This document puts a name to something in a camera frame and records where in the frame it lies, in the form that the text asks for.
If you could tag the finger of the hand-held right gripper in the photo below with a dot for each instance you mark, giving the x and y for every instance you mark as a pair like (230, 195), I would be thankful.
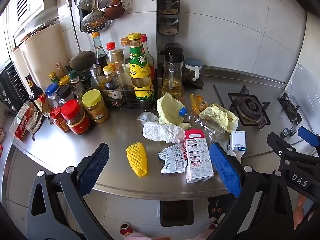
(282, 150)
(308, 136)

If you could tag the yellow paper wrapper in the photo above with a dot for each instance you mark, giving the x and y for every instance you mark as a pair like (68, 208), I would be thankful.
(220, 116)
(168, 107)

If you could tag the clear bottle blue cap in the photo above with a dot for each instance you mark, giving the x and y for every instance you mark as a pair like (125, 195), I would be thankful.
(197, 122)

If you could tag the beige cutting board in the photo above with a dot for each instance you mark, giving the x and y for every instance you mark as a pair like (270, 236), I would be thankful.
(45, 52)

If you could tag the small white blue box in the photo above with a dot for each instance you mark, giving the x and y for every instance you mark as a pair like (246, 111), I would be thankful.
(238, 140)

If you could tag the large yellow-cap vinegar bottle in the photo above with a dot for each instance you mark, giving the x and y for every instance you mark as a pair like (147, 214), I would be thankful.
(140, 72)

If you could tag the slipper with red bow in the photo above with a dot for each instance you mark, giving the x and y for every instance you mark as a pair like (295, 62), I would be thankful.
(126, 229)

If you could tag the black-lid jar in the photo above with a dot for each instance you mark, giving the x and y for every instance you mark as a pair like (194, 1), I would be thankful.
(64, 95)

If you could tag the gold-cap glass bottle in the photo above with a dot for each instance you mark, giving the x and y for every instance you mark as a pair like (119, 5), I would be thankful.
(120, 67)

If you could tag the foil splash guard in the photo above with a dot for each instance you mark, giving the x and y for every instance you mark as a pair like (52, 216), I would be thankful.
(303, 87)

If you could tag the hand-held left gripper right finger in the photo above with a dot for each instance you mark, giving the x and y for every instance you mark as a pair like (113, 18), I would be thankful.
(225, 170)

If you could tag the dark square trash bin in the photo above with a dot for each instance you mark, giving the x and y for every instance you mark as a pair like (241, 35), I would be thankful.
(177, 212)

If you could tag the red-cap clear bottle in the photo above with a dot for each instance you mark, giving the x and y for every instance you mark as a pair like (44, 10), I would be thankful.
(111, 53)

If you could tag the gas stove burner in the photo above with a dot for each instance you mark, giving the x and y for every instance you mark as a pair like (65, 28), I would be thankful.
(250, 107)

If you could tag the red seasoning packet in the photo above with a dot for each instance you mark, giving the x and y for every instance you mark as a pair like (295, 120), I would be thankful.
(22, 125)

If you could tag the small black burner grate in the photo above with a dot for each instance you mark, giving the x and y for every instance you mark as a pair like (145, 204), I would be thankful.
(290, 108)

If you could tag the yellow-lid spice jar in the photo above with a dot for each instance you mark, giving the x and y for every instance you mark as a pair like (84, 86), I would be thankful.
(65, 80)

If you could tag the steel hob knob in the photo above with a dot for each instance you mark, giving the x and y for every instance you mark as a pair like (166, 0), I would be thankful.
(293, 130)
(285, 132)

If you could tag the red-cap yellow bottle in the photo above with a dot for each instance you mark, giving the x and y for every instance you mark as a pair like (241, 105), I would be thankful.
(147, 55)

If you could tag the black cat floor mat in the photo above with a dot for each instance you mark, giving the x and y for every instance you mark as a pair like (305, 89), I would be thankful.
(220, 207)

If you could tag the orange-cap bottle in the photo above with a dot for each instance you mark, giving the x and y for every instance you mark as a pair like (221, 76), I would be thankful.
(125, 46)

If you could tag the person's right hand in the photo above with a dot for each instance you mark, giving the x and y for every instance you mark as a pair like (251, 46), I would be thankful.
(301, 212)

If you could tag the orange snack packet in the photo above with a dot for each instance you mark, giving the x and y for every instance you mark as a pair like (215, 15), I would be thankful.
(198, 102)

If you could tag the steel-top glass cruet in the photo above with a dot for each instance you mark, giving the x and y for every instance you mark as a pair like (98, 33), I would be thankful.
(96, 77)

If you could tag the green-cap spice jar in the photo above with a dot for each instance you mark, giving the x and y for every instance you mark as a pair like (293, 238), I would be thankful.
(75, 82)

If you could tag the yellow-lid sauce jar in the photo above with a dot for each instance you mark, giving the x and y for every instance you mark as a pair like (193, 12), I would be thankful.
(96, 110)

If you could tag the pink white carton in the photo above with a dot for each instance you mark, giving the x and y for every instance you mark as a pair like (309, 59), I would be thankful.
(198, 157)

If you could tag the brown wooden ladle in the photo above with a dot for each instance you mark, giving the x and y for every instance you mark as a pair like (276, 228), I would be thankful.
(114, 10)

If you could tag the silver printed snack wrapper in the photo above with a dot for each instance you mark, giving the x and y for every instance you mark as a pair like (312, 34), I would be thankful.
(173, 157)

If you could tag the steel slotted skimmer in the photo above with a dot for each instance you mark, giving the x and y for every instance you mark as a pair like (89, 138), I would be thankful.
(95, 22)

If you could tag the blue-lid jar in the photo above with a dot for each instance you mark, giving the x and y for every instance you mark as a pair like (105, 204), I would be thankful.
(52, 95)

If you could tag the red chili sauce jar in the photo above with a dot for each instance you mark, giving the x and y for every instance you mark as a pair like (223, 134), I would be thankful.
(58, 120)

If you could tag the small yellow-cap dark bottle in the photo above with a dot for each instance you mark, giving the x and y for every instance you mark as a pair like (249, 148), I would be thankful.
(112, 85)

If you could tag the dark soy sauce bottle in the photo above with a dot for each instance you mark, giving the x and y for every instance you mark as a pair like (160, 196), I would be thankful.
(35, 92)

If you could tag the steel gas hob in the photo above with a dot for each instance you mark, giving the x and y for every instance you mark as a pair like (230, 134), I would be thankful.
(272, 140)

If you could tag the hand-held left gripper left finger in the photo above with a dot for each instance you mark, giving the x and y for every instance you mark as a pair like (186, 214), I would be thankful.
(95, 170)

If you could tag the glass jar blue lid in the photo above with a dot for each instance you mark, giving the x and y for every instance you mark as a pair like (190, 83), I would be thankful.
(192, 70)

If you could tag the black dish rack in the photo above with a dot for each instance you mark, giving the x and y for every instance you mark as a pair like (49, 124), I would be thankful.
(12, 85)

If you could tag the white plastic bag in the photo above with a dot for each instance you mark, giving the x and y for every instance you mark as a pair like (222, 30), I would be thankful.
(162, 132)

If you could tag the yellow foam fruit net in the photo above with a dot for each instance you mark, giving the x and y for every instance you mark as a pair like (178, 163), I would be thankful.
(137, 160)

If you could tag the black wall spice box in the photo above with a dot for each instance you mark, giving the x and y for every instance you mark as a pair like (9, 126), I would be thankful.
(168, 25)
(168, 5)

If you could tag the red-lid sauce jar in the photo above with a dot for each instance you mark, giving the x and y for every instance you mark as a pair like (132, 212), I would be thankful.
(76, 120)

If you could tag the glass oil dispenser black lid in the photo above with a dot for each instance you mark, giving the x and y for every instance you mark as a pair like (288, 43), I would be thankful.
(172, 80)

